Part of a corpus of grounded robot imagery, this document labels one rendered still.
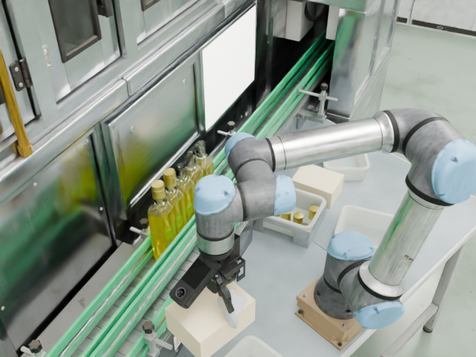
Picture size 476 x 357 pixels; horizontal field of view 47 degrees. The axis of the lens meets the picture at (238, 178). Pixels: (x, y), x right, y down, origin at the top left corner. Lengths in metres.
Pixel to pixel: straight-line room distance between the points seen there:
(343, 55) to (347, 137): 1.20
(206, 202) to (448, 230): 1.22
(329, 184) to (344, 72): 0.59
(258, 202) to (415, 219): 0.38
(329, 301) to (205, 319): 0.46
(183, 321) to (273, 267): 0.65
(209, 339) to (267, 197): 0.35
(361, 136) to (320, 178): 0.84
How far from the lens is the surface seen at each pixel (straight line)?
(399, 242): 1.28
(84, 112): 1.37
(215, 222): 1.02
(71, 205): 1.49
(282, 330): 1.66
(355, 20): 2.29
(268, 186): 1.04
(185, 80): 1.73
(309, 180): 2.01
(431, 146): 1.17
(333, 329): 1.60
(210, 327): 1.21
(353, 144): 1.20
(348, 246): 1.46
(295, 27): 2.53
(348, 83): 2.41
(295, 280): 1.78
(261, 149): 1.14
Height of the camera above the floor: 2.12
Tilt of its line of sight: 40 degrees down
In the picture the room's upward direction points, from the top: straight up
